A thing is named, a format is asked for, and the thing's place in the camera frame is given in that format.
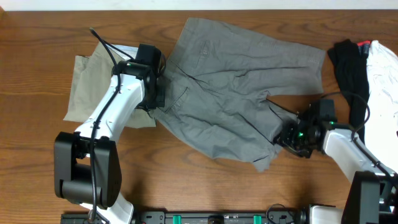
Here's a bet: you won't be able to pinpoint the red black garment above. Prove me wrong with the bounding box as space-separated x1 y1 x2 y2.
357 40 371 56

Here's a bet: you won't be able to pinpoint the white garment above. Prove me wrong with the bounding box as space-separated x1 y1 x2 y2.
364 40 397 172

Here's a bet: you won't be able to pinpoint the folded khaki shorts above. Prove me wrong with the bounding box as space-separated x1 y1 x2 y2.
63 42 156 128

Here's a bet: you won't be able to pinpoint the grey shorts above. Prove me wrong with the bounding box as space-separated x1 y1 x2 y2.
154 17 325 171

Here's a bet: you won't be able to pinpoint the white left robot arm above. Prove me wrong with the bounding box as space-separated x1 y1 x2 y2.
54 62 164 223

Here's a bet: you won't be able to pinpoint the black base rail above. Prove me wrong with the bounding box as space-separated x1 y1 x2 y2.
60 210 299 224

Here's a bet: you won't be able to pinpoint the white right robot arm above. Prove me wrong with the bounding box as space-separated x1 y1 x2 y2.
274 115 397 223

